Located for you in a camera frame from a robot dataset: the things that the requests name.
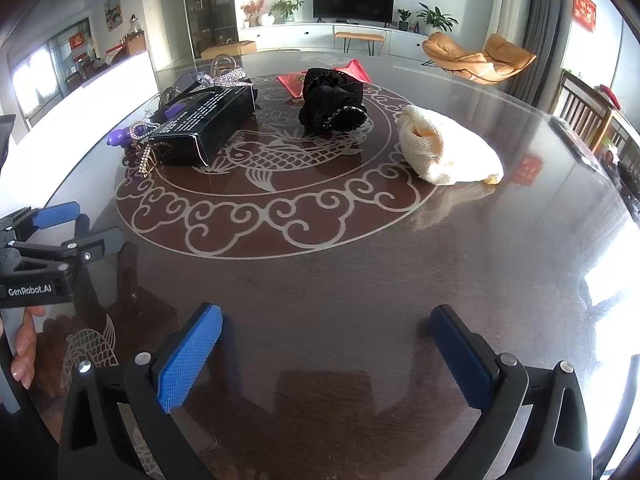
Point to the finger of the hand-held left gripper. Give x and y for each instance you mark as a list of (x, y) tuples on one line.
[(52, 215), (95, 244)]

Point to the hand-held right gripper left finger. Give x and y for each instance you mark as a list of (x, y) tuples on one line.
[(190, 355)]

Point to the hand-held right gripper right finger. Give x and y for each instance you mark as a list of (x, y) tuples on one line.
[(460, 360)]

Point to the silver bow hair clip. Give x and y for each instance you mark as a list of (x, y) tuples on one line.
[(227, 78)]

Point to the clear hair claw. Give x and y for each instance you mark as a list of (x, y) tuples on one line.
[(215, 62)]

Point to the dark patterned round desktop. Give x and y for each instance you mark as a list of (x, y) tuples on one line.
[(320, 285)]

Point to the person's left hand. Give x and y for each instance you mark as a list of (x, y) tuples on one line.
[(22, 347)]

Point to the purple hair clip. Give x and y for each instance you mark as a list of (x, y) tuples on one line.
[(119, 137)]

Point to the rhinestone bow clip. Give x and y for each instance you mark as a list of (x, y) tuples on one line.
[(142, 131)]

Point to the black printed box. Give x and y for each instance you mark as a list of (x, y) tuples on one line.
[(205, 122)]

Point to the black hair claw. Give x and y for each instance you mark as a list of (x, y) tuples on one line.
[(175, 91)]

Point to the red window decoration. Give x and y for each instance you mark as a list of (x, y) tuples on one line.
[(77, 41)]

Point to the small wooden cabinet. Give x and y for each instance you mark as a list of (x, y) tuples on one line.
[(135, 42)]

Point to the cream knitted hat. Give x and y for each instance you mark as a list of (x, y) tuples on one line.
[(450, 155)]

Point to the cardboard box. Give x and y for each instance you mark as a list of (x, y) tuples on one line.
[(227, 50)]

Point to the dark remote control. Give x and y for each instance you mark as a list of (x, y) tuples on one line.
[(567, 135)]

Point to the red pouch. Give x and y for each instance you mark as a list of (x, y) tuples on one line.
[(292, 84)]

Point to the dark display cabinet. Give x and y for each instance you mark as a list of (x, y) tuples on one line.
[(207, 10)]

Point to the wooden bookshelf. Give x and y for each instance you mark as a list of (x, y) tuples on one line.
[(580, 105)]

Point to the red flower vase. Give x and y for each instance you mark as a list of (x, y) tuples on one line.
[(252, 10)]

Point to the white television cabinet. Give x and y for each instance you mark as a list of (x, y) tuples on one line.
[(310, 37)]

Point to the orange lounge chair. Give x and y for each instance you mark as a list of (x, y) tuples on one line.
[(460, 57)]

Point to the red cloth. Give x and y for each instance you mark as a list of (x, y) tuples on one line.
[(610, 96)]

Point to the bushy green potted plant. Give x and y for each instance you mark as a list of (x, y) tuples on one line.
[(286, 7)]

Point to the wooden bench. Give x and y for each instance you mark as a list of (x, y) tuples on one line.
[(360, 36)]

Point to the large leafy potted plant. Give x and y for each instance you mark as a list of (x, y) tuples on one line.
[(437, 17)]

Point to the grey curtain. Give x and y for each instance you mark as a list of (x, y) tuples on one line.
[(545, 25)]

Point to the small potted plant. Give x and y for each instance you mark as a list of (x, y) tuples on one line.
[(403, 17)]

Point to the flat screen television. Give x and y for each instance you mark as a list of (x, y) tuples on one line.
[(352, 1)]

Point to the wall painting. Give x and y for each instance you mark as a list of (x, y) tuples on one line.
[(113, 10)]

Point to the red wall hanging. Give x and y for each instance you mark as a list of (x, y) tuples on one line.
[(585, 10)]

